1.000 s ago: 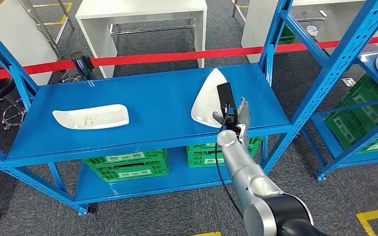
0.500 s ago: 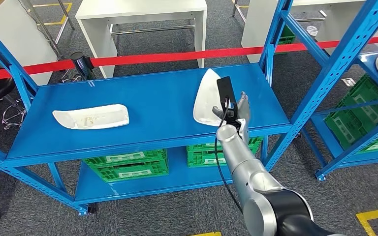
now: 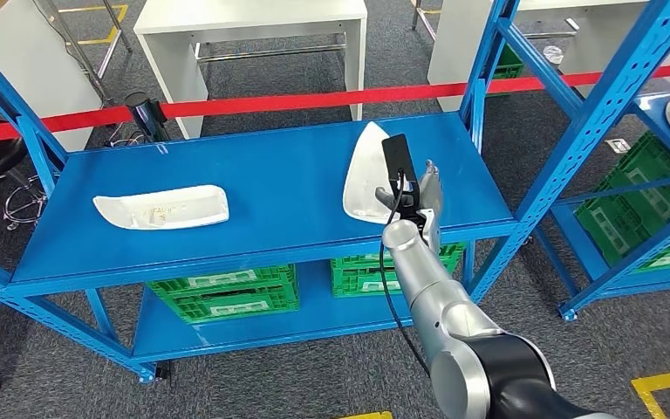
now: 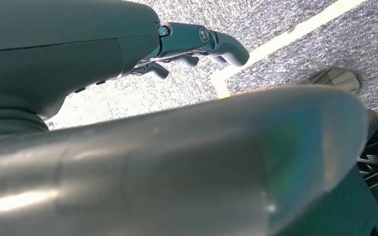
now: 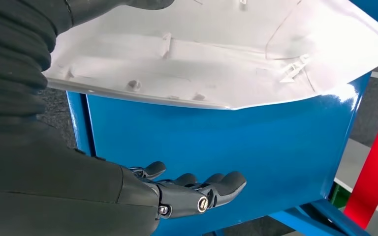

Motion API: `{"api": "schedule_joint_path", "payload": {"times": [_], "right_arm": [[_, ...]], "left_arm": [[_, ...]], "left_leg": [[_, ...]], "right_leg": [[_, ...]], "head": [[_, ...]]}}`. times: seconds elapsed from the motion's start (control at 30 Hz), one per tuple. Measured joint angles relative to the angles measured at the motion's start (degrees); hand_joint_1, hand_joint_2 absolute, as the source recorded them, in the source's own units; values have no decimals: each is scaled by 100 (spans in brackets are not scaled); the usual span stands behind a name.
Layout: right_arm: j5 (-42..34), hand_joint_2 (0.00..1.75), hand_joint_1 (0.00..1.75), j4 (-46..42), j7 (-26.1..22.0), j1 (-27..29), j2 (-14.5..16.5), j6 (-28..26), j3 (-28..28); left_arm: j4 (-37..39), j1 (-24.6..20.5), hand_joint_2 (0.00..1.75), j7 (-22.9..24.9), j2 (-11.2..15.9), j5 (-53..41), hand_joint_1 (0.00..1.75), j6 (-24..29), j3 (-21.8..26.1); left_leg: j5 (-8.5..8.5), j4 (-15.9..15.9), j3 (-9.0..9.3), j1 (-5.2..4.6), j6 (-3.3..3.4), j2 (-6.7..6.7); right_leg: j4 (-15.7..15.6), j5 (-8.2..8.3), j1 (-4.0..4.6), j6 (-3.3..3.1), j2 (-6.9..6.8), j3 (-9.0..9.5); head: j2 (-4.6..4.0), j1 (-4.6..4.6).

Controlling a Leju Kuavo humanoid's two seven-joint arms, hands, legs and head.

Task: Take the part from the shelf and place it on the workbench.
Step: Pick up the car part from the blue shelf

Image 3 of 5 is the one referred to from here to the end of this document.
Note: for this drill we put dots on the white cabinet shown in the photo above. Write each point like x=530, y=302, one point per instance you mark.
x=52, y=69

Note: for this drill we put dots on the chrome tube frame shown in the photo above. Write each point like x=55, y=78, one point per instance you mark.
x=116, y=26

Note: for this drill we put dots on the wide blue metal shelf rack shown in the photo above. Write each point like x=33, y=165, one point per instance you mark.
x=254, y=196

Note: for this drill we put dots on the black flat bracket module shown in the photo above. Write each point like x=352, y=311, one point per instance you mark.
x=398, y=156

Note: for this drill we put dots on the speckled white curved plastic part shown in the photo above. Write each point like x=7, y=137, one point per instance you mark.
x=161, y=208

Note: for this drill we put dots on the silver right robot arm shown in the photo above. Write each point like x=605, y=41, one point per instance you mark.
x=468, y=370

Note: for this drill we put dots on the red barrier tape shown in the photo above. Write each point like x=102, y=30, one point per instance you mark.
x=254, y=104

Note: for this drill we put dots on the black barrier post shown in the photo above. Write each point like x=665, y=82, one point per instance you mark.
x=145, y=115

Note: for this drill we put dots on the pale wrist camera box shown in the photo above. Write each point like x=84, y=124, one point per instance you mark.
x=429, y=228

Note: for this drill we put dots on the white table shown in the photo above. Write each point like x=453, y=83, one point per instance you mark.
x=595, y=40
x=450, y=52
x=248, y=14

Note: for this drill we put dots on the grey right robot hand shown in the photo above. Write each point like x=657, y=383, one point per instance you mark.
x=432, y=191

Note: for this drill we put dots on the clear crumpled plastic item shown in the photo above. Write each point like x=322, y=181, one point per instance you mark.
x=553, y=55

